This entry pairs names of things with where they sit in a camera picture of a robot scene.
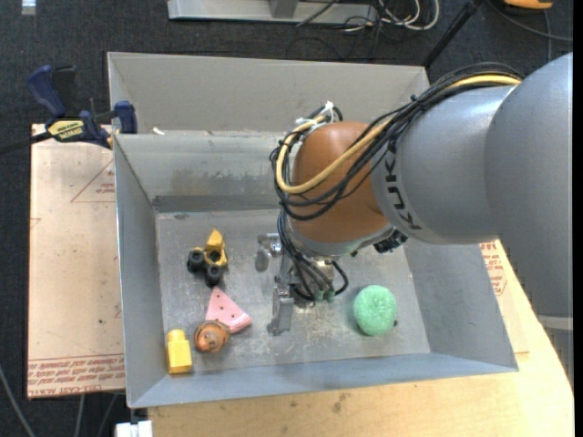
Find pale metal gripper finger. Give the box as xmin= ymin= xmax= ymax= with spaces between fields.
xmin=266 ymin=287 xmax=294 ymax=337
xmin=254 ymin=232 xmax=284 ymax=272

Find grey metal bin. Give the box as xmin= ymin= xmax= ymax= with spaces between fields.
xmin=107 ymin=51 xmax=520 ymax=410

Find yellow toy truck, black wheels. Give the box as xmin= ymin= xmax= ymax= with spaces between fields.
xmin=186 ymin=228 xmax=230 ymax=288

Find pink toy watermelon slice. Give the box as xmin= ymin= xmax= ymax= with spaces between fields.
xmin=204 ymin=285 xmax=253 ymax=335

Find green round sponge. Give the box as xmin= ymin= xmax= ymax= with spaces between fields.
xmin=353 ymin=284 xmax=399 ymax=338

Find brown toy head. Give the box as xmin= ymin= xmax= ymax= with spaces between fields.
xmin=192 ymin=320 xmax=231 ymax=354

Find yellow toy block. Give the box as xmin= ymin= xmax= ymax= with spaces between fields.
xmin=165 ymin=328 xmax=194 ymax=375

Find brown cardboard board, red print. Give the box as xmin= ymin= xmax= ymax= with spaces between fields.
xmin=26 ymin=123 xmax=532 ymax=400

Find black cylinder on white bracket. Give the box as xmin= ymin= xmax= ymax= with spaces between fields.
xmin=372 ymin=229 xmax=409 ymax=255

